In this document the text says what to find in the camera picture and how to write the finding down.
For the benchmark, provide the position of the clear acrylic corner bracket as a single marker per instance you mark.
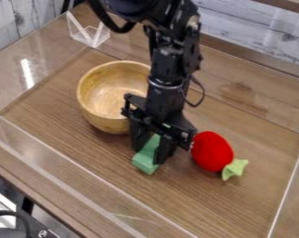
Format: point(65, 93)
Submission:
point(92, 36)

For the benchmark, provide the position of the clear acrylic tray wall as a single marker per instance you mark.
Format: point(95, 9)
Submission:
point(88, 203)

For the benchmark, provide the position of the green rectangular block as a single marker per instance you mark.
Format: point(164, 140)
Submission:
point(143, 158)

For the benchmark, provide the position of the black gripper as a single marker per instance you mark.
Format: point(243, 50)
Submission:
point(161, 107)

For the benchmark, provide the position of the red plush strawberry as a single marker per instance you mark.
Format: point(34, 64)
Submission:
point(213, 155)

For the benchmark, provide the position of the black table leg bracket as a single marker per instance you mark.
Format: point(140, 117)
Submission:
point(44, 225)

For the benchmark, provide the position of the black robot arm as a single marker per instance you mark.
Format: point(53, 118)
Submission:
point(172, 26)

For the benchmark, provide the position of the light wooden bowl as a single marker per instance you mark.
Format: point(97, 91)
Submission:
point(100, 93)

